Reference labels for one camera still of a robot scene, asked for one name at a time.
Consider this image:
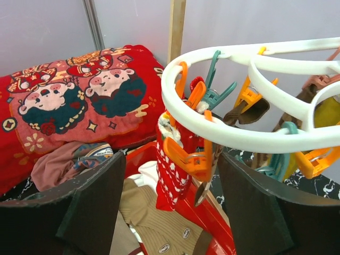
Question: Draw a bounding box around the pink and teal garment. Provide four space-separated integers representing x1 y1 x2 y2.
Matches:
31 141 114 191

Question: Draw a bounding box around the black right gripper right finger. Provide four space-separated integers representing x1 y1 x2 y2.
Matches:
218 153 339 254

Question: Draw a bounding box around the brown hanging sock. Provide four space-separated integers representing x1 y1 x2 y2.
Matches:
223 98 270 126

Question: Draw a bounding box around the tan sock brown cuff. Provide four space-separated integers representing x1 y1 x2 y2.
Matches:
119 178 213 254

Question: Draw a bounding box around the wooden rack frame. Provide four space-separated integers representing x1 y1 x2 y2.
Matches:
167 0 186 63

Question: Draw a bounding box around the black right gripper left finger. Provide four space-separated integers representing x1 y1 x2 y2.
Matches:
1 152 126 254

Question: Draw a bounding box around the white sock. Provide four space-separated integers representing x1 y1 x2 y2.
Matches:
129 160 158 190

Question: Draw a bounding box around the red cartoon bear pillow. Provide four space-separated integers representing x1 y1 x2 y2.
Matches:
1 45 165 194

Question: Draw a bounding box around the white round clip hanger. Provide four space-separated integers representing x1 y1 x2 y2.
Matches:
161 37 339 154

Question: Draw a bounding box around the red christmas sock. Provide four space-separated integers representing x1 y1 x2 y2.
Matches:
155 76 210 212

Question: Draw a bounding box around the red plastic bin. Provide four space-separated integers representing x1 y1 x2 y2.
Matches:
125 142 236 254

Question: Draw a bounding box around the mustard yellow hanging sock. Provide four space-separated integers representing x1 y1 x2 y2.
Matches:
292 97 339 179

